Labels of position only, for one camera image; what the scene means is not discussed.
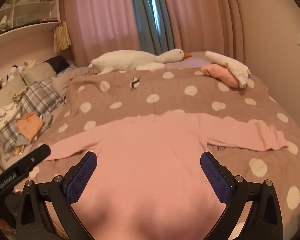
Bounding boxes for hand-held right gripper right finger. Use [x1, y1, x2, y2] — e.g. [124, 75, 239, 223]
[200, 151, 283, 240]

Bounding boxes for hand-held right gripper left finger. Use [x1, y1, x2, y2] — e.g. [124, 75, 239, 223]
[16, 151, 98, 240]

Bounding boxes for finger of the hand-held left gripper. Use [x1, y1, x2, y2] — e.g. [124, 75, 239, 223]
[15, 144, 52, 178]

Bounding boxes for pink striped top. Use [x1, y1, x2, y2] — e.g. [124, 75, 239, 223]
[46, 110, 294, 240]

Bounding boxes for folded orange garment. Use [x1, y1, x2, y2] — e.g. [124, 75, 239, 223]
[16, 112, 45, 142]

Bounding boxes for plaid pillow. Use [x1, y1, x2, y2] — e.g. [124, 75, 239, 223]
[0, 80, 65, 155]

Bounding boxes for beige pillow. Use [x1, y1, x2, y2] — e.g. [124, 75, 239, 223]
[21, 62, 57, 85]
[0, 75, 28, 113]

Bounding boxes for lilac pillow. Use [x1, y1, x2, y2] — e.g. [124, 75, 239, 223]
[51, 65, 77, 98]

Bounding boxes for plush toys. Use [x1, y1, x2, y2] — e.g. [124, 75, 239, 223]
[6, 59, 38, 80]

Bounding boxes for dark brown pillow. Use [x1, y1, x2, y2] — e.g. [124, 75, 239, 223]
[44, 56, 70, 74]

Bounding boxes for polka dot blanket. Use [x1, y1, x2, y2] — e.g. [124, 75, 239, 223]
[27, 67, 300, 230]

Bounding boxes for folded pink garment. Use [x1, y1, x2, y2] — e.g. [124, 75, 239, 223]
[201, 64, 240, 88]

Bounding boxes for folded white garment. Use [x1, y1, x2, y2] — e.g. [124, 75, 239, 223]
[205, 51, 251, 87]

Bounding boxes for white goose plush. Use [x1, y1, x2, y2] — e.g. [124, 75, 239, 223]
[88, 48, 192, 75]

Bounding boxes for yellow fringed hanging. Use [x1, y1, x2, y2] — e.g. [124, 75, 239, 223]
[54, 22, 72, 53]

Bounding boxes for white shelf unit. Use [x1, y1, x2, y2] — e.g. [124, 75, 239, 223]
[0, 0, 63, 55]

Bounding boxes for pink curtain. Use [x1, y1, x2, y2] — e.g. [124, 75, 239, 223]
[161, 0, 245, 63]
[62, 0, 140, 67]

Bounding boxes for teal curtain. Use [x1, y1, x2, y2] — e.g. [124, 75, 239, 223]
[129, 0, 183, 55]

